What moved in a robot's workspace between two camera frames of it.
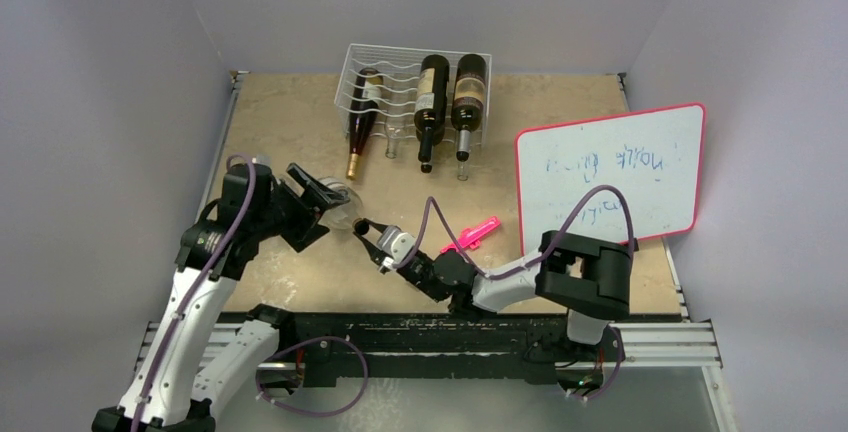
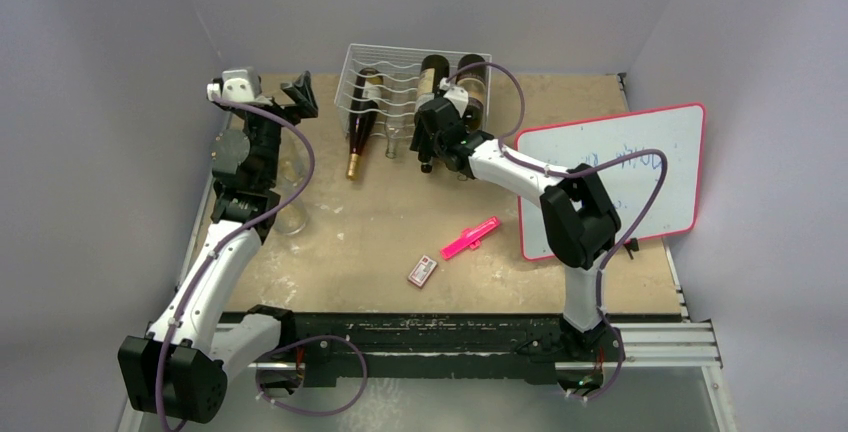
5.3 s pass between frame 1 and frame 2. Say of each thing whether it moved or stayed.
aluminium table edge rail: stayed
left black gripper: moved
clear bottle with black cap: moved
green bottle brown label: stayed
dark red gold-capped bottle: stayed
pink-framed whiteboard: stayed
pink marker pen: stayed
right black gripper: moved
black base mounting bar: stayed
